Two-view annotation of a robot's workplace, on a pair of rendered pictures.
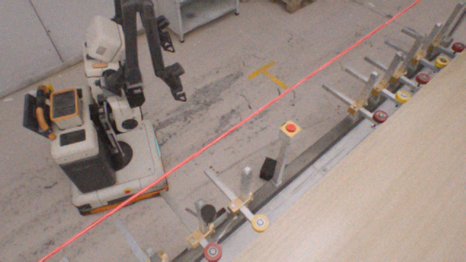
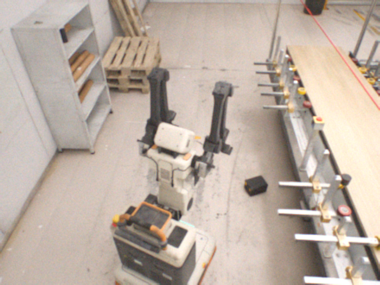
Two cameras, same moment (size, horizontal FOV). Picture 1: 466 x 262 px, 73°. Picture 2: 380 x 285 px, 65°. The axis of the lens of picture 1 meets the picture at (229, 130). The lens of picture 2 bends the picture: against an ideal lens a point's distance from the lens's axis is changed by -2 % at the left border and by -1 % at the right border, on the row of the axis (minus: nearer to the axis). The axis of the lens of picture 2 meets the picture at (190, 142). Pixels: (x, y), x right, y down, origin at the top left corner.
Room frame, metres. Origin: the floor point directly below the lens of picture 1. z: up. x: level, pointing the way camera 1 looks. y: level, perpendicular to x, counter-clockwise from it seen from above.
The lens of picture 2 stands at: (0.26, 1.58, 2.50)
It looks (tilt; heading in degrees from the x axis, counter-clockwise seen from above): 41 degrees down; 316
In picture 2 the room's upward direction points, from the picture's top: 1 degrees counter-clockwise
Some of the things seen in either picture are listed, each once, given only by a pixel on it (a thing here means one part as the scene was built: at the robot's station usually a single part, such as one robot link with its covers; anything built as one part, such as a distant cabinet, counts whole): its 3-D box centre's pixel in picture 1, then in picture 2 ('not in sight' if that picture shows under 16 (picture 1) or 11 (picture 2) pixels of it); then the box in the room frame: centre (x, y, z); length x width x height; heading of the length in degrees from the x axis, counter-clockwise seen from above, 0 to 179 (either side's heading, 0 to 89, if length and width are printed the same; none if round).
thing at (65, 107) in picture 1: (67, 108); (151, 220); (1.24, 0.99, 0.87); 0.23 x 0.15 x 0.11; 19
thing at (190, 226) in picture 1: (187, 223); (311, 214); (0.55, 0.20, 0.84); 0.43 x 0.03 x 0.04; 42
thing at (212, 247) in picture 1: (212, 254); (342, 214); (0.41, 0.07, 0.85); 0.08 x 0.08 x 0.11
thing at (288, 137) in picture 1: (289, 133); (317, 123); (0.85, -0.27, 1.18); 0.07 x 0.07 x 0.08; 42
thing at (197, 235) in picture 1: (202, 234); (324, 212); (0.50, 0.12, 0.85); 0.14 x 0.06 x 0.05; 132
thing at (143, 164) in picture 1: (118, 164); (167, 260); (1.28, 0.88, 0.16); 0.67 x 0.64 x 0.25; 109
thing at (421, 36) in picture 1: (405, 62); (282, 75); (1.68, -1.20, 0.90); 0.04 x 0.04 x 0.48; 42
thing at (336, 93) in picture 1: (350, 103); (285, 107); (1.35, -0.77, 0.84); 0.43 x 0.03 x 0.04; 42
